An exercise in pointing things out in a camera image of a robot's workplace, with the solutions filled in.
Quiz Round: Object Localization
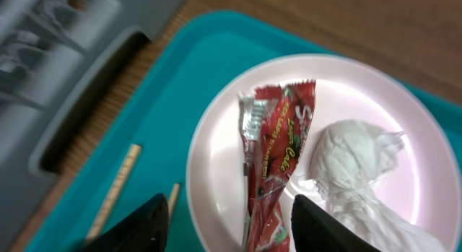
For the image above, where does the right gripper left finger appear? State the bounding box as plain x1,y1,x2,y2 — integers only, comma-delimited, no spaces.
82,194,170,252

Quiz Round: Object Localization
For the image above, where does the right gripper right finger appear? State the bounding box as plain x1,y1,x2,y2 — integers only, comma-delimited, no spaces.
291,194,380,252

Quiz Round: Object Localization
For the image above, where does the wooden chopstick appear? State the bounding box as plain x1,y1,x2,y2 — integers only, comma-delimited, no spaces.
167,183,181,222
85,144,142,243

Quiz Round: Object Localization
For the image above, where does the white tissue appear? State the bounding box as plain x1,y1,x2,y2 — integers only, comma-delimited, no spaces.
309,120,445,251

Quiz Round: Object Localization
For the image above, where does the red snack wrapper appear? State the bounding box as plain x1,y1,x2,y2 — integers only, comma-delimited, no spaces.
239,80,316,251

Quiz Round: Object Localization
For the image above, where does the large white round plate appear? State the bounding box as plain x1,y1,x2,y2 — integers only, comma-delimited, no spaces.
186,54,461,251

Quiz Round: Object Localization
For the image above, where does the teal plastic serving tray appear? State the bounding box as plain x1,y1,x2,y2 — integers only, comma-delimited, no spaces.
28,12,461,251

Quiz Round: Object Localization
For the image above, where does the grey plastic dish rack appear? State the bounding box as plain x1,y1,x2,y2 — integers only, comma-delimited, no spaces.
1,0,185,249

